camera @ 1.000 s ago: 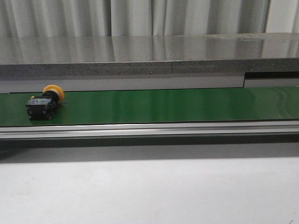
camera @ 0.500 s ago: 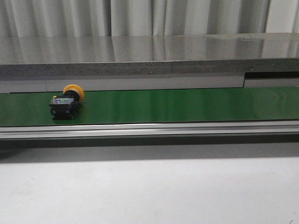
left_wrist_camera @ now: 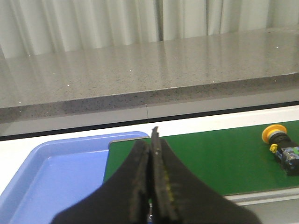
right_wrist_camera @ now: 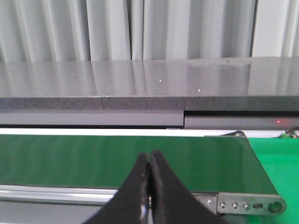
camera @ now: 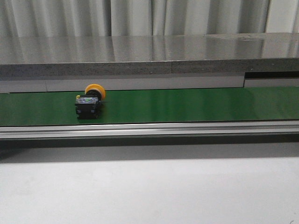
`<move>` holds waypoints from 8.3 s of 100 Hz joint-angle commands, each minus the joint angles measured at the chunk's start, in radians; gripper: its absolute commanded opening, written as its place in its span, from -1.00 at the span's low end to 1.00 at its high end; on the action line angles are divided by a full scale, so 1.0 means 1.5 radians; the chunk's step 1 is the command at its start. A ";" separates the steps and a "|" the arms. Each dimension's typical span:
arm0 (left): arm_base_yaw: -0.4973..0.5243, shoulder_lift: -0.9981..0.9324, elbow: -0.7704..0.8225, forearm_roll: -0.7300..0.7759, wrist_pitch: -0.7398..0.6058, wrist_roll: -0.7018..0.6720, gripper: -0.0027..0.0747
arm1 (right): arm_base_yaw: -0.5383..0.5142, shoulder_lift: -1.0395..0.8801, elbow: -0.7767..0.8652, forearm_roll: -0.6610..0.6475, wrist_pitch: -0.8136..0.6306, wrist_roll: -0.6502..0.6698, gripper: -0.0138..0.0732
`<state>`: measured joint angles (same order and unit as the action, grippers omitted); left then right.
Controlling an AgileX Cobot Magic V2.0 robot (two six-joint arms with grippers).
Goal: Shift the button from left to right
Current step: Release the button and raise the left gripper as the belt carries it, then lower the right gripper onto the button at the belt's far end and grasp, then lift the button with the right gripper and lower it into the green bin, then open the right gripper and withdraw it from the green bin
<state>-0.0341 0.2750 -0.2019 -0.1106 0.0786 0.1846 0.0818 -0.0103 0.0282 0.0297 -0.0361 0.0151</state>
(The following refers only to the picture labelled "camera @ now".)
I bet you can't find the yellow black push button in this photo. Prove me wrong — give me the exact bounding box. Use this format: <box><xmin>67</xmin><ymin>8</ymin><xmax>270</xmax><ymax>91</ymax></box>
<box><xmin>75</xmin><ymin>84</ymin><xmax>106</xmax><ymax>119</ymax></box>

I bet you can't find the grey stone countertop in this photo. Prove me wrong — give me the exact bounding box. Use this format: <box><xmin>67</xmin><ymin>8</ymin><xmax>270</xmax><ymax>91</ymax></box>
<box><xmin>0</xmin><ymin>33</ymin><xmax>299</xmax><ymax>80</ymax></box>

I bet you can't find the green conveyor belt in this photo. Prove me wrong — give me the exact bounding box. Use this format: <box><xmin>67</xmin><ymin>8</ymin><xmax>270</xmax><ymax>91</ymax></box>
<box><xmin>0</xmin><ymin>87</ymin><xmax>299</xmax><ymax>126</ymax></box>

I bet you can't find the grey cabinet front panel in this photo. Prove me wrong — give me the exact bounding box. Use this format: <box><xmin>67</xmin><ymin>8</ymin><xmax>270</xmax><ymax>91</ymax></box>
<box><xmin>0</xmin><ymin>71</ymin><xmax>299</xmax><ymax>93</ymax></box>

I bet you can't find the white pleated curtain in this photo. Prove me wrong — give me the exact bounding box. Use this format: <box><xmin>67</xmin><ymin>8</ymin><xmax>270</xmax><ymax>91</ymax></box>
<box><xmin>0</xmin><ymin>0</ymin><xmax>299</xmax><ymax>37</ymax></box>

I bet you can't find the aluminium conveyor side rail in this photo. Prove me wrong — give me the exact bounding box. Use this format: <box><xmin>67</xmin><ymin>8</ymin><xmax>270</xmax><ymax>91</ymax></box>
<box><xmin>0</xmin><ymin>120</ymin><xmax>299</xmax><ymax>140</ymax></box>

